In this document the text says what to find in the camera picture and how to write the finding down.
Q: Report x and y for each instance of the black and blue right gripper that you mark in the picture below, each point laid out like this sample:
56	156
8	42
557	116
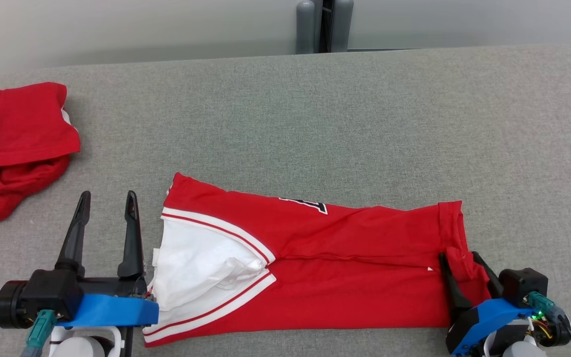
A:
484	317

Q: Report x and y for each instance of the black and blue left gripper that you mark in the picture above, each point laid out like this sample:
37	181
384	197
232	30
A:
117	310

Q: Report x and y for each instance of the red and white jersey shirt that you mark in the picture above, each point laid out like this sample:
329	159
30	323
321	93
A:
340	287

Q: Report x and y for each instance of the red garment with white trim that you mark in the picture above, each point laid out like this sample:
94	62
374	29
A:
13	139

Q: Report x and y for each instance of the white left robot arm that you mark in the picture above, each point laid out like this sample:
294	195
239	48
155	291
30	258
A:
82	347

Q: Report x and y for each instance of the grey fabric padded table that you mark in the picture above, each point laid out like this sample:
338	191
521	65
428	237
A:
315	124

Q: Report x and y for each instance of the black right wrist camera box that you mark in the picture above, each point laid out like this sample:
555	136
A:
523	285

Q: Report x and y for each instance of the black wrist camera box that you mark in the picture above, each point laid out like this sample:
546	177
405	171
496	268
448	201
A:
50	295
523	285

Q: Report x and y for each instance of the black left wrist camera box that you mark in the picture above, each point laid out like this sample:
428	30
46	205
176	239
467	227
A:
50	295

